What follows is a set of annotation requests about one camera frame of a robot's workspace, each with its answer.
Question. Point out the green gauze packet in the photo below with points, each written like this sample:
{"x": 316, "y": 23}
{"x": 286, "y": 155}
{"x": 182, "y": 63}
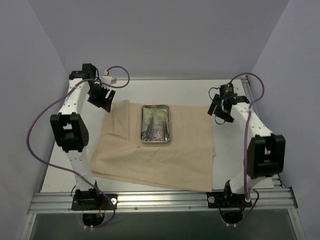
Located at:
{"x": 160, "y": 116}
{"x": 147, "y": 115}

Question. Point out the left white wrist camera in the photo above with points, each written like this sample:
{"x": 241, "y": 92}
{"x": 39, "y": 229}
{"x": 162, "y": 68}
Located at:
{"x": 109, "y": 80}

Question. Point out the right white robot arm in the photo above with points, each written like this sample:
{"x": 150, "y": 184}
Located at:
{"x": 239, "y": 113}

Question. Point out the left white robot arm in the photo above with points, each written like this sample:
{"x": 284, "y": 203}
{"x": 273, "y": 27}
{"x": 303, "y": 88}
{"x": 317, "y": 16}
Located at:
{"x": 70, "y": 131}

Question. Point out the beige cloth wrap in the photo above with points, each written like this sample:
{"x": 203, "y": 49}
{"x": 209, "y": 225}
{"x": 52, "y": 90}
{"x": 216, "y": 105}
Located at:
{"x": 185, "y": 162}

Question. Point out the surgical scissors in tray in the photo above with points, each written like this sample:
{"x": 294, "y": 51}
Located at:
{"x": 147, "y": 135}

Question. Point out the right side aluminium rail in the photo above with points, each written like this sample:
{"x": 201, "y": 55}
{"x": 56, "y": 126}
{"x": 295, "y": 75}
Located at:
{"x": 264, "y": 151}

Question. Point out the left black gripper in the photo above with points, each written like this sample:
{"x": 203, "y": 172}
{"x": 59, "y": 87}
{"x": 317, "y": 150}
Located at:
{"x": 99, "y": 94}

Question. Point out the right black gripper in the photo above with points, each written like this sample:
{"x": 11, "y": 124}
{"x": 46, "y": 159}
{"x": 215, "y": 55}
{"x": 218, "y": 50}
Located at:
{"x": 222, "y": 107}

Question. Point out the front aluminium rail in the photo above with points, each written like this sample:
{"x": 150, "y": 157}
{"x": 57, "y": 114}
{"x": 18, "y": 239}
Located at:
{"x": 159, "y": 201}

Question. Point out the green gauze packet left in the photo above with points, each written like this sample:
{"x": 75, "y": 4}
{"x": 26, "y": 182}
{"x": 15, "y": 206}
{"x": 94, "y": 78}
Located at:
{"x": 147, "y": 115}

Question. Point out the surgical forceps in tray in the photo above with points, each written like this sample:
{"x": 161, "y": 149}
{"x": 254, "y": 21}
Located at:
{"x": 164, "y": 131}

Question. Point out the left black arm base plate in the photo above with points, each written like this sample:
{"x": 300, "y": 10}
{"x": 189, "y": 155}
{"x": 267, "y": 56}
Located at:
{"x": 85, "y": 201}

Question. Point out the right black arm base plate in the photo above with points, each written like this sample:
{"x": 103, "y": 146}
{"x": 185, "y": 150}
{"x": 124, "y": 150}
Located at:
{"x": 219, "y": 199}

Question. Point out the metal instrument tray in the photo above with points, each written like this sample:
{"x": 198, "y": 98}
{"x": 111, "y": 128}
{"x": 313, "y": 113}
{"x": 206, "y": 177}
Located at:
{"x": 157, "y": 134}

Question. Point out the aluminium rail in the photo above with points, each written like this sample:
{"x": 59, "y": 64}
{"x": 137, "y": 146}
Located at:
{"x": 159, "y": 201}
{"x": 264, "y": 151}

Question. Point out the green gauze packet right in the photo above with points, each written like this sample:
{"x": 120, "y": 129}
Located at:
{"x": 160, "y": 116}

